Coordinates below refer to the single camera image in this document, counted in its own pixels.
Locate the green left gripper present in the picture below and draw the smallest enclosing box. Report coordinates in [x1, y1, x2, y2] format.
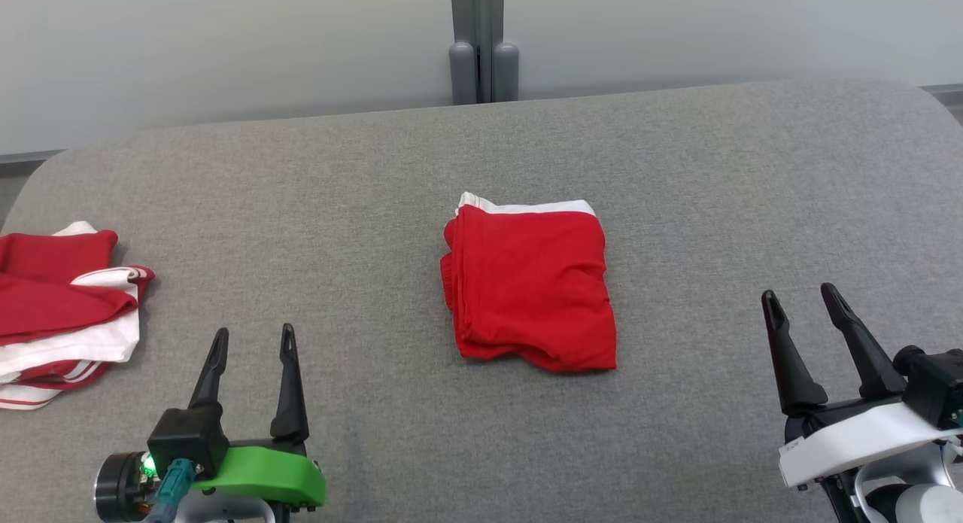
[187, 323, 327, 509]

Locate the red jersey with white band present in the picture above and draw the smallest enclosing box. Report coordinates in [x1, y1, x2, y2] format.
[440, 192, 618, 373]

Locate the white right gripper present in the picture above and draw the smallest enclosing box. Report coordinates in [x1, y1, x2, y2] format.
[761, 282, 963, 491]

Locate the grey fabric sofa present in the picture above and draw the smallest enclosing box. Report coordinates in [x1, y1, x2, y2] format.
[0, 78, 963, 523]

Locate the teal plug with black cable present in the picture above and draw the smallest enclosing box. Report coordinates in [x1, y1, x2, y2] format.
[145, 458, 199, 523]

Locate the red top with striped trim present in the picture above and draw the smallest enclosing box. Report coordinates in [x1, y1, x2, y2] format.
[0, 221, 156, 339]

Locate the grey metal partition post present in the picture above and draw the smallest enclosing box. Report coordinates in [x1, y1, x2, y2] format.
[449, 0, 480, 105]
[478, 0, 521, 103]

